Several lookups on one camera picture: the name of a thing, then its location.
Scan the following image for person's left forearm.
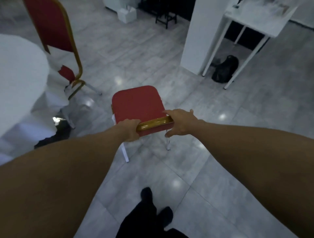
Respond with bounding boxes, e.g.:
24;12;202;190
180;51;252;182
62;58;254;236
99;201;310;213
0;124;123;238

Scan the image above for person's left hand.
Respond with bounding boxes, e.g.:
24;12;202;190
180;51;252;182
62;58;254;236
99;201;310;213
117;119;142;143

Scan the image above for person's left leg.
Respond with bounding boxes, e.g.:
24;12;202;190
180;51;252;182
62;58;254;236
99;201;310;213
115;187;158;238

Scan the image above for white tablecloth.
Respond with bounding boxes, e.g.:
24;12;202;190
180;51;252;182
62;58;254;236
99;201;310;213
0;33;75;165

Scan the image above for person's right hand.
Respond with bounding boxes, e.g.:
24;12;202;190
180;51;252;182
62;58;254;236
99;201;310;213
163;109;203;138

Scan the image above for person's right leg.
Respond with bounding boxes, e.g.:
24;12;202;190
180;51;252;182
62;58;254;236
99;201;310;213
157;206;189;238

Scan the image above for person's leg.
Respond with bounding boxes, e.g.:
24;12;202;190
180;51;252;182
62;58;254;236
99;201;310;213
115;187;158;238
157;206;189;238

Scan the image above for white column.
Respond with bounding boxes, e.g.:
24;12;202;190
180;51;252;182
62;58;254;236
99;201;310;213
180;0;233;76

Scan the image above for person's right forearm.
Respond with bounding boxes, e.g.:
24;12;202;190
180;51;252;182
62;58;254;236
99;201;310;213
196;120;314;238

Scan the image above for black stool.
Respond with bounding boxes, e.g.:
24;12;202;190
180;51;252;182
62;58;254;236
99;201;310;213
155;0;178;30

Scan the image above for black backpack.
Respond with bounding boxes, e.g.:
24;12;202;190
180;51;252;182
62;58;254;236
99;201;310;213
211;55;239;84

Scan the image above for round table with metal base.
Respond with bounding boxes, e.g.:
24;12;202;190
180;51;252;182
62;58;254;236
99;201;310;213
0;33;75;165

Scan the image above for white tissue box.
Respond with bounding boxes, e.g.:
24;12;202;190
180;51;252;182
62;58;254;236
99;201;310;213
117;6;137;25

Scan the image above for red chair gold frame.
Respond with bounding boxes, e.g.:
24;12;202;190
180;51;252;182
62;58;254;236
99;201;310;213
22;0;102;129
111;85;175;163

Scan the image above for white desk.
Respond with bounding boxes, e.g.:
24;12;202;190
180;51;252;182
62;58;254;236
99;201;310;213
201;0;299;90

